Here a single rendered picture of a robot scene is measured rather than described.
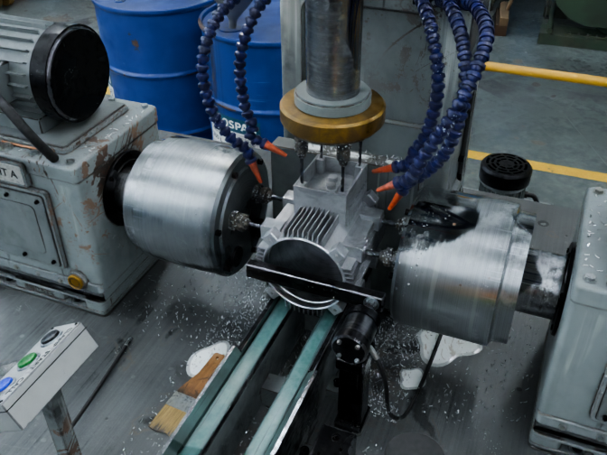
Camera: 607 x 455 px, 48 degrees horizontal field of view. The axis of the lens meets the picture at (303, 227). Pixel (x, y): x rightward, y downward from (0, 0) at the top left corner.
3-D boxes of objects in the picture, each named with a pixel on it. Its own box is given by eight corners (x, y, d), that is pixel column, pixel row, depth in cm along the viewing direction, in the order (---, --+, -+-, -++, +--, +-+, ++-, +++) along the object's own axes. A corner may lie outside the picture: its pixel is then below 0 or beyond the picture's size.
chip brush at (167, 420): (210, 352, 136) (210, 348, 135) (231, 360, 134) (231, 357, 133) (147, 429, 121) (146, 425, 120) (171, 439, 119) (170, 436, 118)
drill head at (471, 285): (380, 256, 141) (387, 151, 127) (589, 306, 129) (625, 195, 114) (339, 337, 123) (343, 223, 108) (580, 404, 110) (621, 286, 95)
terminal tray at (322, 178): (315, 185, 134) (315, 153, 130) (367, 196, 131) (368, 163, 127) (292, 218, 125) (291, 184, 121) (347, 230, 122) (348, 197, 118)
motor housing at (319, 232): (297, 243, 145) (295, 165, 133) (383, 264, 139) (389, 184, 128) (256, 301, 130) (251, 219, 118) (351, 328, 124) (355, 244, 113)
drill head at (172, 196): (144, 200, 159) (127, 102, 144) (288, 235, 148) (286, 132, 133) (77, 264, 140) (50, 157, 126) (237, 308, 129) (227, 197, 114)
